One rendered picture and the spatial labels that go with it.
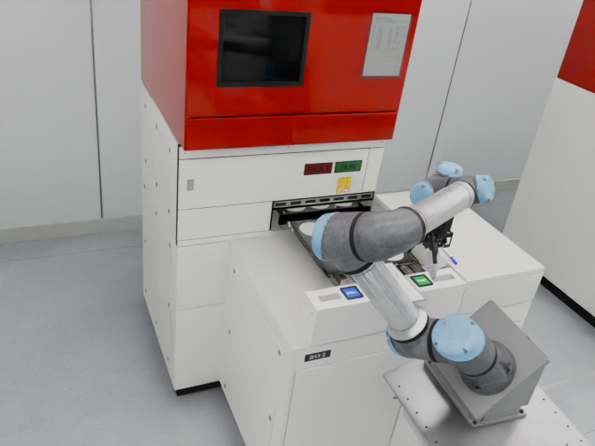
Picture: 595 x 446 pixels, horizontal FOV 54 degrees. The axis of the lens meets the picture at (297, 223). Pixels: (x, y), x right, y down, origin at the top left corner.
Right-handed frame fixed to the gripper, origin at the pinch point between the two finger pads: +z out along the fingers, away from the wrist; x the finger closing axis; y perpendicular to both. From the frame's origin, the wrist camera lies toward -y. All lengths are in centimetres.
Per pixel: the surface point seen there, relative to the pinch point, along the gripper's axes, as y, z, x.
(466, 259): 26.4, 5.9, 6.8
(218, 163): -49, -13, 58
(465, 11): 164, -40, 206
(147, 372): -70, 102, 80
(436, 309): 8.5, 15.3, -4.6
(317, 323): -36.0, 11.5, -4.6
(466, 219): 45, 6, 31
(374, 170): 16, -5, 58
